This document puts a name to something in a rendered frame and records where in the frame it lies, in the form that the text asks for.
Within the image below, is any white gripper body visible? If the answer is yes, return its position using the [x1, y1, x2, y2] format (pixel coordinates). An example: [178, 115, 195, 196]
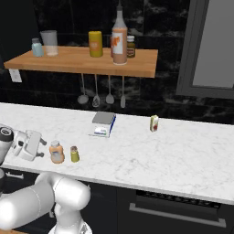
[18, 130, 43, 162]

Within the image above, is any orange condiment bottle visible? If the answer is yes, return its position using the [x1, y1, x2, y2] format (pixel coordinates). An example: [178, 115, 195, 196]
[48, 140, 66, 165]

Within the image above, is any olive green shaker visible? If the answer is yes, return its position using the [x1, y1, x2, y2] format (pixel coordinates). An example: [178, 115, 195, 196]
[69, 145, 80, 164]

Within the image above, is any pale blue shaker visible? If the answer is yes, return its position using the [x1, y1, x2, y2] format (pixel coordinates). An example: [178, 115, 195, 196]
[31, 37, 45, 58]

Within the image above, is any tall orange sauce bottle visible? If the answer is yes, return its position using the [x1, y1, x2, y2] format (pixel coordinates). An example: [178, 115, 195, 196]
[111, 0, 129, 66]

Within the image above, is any black drawer front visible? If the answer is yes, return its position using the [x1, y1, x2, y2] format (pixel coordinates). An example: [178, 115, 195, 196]
[0, 165, 44, 196]

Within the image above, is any hanging metal ladle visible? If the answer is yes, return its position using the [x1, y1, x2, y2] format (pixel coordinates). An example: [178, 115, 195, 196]
[77, 72, 90, 105]

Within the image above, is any white kitchen scale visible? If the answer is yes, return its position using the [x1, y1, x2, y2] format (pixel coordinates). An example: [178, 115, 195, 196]
[89, 111, 117, 139]

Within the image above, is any hanging metal whisk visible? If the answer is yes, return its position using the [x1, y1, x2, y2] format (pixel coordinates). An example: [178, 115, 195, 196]
[91, 74, 101, 109]

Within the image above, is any black cupboard door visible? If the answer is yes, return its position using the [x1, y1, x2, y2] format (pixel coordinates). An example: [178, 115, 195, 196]
[80, 180, 119, 234]

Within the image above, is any hanging metal spatula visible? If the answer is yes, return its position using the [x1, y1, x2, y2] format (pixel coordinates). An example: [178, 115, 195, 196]
[120, 76, 127, 109]

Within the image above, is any clear glass jar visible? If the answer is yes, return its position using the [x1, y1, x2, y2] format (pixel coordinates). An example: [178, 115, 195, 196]
[39, 29, 59, 58]

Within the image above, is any yellow canister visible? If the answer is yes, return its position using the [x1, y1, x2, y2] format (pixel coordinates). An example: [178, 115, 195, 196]
[88, 30, 104, 59]

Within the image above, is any brown jar with white lid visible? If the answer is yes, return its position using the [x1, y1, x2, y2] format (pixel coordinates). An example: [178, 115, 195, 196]
[126, 35, 136, 59]

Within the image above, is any black dishwasher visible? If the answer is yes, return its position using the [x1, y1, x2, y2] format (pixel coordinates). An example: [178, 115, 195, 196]
[116, 186, 234, 234]

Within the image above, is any grey framed window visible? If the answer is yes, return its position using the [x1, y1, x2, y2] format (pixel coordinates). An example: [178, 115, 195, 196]
[175, 0, 234, 101]

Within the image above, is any grey drawer handle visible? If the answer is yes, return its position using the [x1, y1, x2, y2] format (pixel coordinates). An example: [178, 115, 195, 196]
[5, 171, 25, 180]

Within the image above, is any white wall socket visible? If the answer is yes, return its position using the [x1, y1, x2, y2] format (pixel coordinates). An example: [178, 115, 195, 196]
[8, 69, 23, 83]

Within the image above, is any wooden wall shelf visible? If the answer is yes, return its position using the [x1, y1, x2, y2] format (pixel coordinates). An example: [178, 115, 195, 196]
[3, 45, 159, 79]

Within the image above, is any grey dishwasher handle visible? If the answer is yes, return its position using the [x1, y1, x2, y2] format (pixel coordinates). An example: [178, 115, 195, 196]
[129, 202, 228, 229]

